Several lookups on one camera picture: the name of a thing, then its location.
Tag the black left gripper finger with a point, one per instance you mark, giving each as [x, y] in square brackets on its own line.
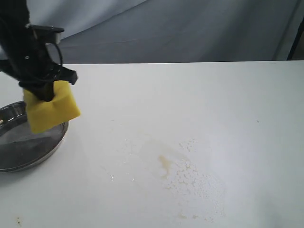
[49, 91]
[39, 91]

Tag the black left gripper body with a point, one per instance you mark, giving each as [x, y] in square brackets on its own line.
[24, 55]

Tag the yellow sponge block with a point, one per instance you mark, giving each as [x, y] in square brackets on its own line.
[44, 115]

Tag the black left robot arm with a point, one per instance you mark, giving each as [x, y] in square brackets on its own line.
[14, 12]

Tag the tan liquid spill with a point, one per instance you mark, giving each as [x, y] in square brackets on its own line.
[164, 180]

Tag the round stainless steel tray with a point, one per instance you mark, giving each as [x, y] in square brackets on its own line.
[20, 148]

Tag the grey backdrop cloth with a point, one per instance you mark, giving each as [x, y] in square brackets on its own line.
[164, 31]

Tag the black backdrop stand pole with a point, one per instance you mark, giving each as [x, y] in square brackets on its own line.
[296, 51]

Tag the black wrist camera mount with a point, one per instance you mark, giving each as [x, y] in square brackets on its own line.
[55, 71]

